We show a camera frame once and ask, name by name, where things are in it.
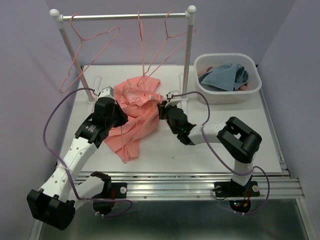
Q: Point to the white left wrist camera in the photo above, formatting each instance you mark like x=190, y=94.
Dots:
x=107, y=92

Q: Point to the coral orange garment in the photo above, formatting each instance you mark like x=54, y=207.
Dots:
x=113, y=140

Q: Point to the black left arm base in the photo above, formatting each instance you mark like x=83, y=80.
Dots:
x=109, y=199

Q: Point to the aluminium rail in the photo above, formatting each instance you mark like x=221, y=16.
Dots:
x=174, y=186

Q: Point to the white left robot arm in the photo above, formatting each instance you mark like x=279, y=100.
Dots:
x=50, y=204

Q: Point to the white plastic basket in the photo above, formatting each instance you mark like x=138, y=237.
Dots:
x=226, y=78

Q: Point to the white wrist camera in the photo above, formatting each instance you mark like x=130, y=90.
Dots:
x=107, y=92
x=173, y=98

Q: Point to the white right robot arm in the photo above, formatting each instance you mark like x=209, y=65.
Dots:
x=240, y=140

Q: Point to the white clothes rack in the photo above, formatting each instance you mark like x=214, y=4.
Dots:
x=176, y=32

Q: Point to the blue denim garment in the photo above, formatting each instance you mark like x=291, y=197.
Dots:
x=222, y=77

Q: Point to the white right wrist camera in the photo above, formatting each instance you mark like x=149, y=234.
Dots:
x=173, y=98

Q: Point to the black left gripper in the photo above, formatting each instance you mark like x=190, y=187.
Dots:
x=123, y=117

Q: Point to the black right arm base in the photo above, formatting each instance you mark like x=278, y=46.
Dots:
x=239, y=197

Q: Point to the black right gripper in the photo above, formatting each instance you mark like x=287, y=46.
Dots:
x=162, y=109

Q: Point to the dusty pink pleated skirt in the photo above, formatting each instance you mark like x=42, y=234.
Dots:
x=243, y=87

